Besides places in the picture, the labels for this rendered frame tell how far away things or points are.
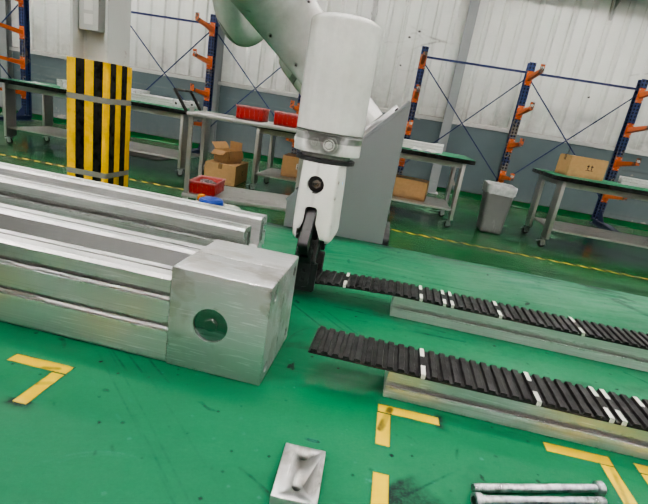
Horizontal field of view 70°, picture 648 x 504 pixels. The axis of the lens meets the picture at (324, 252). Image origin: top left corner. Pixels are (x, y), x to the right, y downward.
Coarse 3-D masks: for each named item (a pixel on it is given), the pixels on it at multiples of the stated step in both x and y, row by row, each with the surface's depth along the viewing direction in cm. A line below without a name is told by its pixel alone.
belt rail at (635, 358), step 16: (400, 304) 60; (416, 304) 59; (432, 304) 59; (416, 320) 60; (432, 320) 60; (448, 320) 59; (464, 320) 60; (480, 320) 59; (496, 320) 58; (496, 336) 59; (512, 336) 58; (528, 336) 59; (544, 336) 58; (560, 336) 57; (576, 336) 57; (560, 352) 58; (576, 352) 58; (592, 352) 57; (608, 352) 58; (624, 352) 57; (640, 352) 56; (640, 368) 57
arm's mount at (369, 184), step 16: (400, 112) 87; (384, 128) 88; (400, 128) 88; (368, 144) 90; (384, 144) 89; (400, 144) 89; (352, 160) 91; (368, 160) 90; (384, 160) 90; (352, 176) 92; (368, 176) 91; (384, 176) 91; (352, 192) 93; (368, 192) 92; (384, 192) 92; (288, 208) 95; (352, 208) 93; (368, 208) 93; (384, 208) 93; (288, 224) 96; (352, 224) 94; (368, 224) 94; (384, 224) 93; (368, 240) 95
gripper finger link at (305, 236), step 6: (312, 210) 56; (306, 216) 56; (312, 216) 56; (306, 222) 55; (312, 222) 55; (306, 228) 55; (312, 228) 56; (300, 234) 55; (306, 234) 55; (300, 240) 54; (306, 240) 54; (300, 246) 55; (306, 246) 54; (300, 252) 56; (306, 252) 56
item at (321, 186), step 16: (304, 160) 55; (320, 160) 55; (304, 176) 55; (320, 176) 54; (336, 176) 55; (304, 192) 55; (320, 192) 55; (336, 192) 55; (304, 208) 56; (320, 208) 55; (336, 208) 57; (320, 224) 56; (336, 224) 60
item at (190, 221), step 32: (0, 192) 63; (32, 192) 61; (64, 192) 61; (96, 192) 68; (128, 192) 67; (128, 224) 60; (160, 224) 61; (192, 224) 59; (224, 224) 58; (256, 224) 65
